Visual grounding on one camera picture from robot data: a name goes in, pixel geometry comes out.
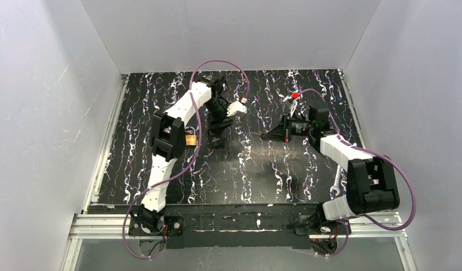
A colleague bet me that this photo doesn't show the brass padlock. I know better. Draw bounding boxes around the brass padlock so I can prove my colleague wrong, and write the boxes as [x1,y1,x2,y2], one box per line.
[185,126,198,147]

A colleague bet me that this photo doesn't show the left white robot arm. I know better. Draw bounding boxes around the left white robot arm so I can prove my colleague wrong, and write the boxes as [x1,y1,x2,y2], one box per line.
[136,75,234,230]

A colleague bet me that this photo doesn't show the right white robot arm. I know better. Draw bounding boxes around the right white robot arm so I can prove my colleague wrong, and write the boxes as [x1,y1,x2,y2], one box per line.
[261,106,400,221]

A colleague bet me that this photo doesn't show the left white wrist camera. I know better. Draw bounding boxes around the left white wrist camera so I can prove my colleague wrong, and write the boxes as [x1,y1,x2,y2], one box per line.
[226,98,247,117]

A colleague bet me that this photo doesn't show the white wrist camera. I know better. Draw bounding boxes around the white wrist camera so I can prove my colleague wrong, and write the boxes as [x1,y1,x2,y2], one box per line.
[226,98,247,117]
[283,93,300,117]

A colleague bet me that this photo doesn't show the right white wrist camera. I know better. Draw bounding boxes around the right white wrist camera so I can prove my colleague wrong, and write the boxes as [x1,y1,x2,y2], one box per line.
[283,93,300,117]

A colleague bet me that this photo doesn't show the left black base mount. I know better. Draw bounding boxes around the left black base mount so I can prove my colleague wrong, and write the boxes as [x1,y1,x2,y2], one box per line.
[128,216,184,237]

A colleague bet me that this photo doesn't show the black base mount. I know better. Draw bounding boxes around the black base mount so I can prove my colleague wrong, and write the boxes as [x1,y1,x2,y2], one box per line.
[287,211,351,239]
[128,216,184,237]

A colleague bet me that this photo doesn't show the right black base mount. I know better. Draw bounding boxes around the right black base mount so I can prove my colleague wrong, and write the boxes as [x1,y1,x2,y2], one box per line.
[287,211,351,239]

